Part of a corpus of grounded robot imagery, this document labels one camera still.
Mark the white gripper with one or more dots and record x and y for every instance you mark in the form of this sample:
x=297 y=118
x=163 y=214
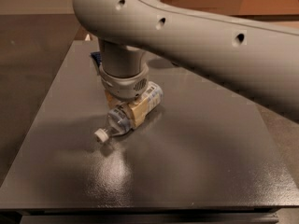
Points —
x=125 y=86

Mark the blue labelled plastic bottle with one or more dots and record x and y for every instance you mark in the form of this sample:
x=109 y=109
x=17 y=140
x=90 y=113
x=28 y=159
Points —
x=118 y=122

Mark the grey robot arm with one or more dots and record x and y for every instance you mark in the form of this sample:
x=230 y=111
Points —
x=257 y=60

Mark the dark blue snack packet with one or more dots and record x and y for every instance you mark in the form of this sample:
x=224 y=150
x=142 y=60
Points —
x=97 y=58

